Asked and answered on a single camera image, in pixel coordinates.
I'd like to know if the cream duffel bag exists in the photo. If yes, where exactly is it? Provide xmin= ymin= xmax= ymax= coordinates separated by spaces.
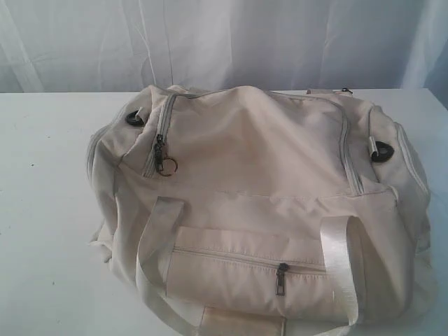
xmin=86 ymin=86 xmax=435 ymax=335

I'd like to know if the dark front pocket zipper pull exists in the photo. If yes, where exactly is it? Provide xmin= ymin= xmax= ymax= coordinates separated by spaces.
xmin=276 ymin=262 xmax=289 ymax=296

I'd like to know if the white backdrop curtain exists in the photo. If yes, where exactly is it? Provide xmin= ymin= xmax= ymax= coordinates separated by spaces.
xmin=1 ymin=1 xmax=447 ymax=96

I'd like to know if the black plastic D-ring left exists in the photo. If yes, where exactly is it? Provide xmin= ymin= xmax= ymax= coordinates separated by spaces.
xmin=124 ymin=110 xmax=145 ymax=127

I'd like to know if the black plastic d-ring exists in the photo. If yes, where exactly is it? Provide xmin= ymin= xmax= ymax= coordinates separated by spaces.
xmin=371 ymin=141 xmax=395 ymax=164
xmin=124 ymin=110 xmax=145 ymax=127

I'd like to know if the black plastic D-ring right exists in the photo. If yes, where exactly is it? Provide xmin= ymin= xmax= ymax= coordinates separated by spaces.
xmin=371 ymin=141 xmax=395 ymax=164

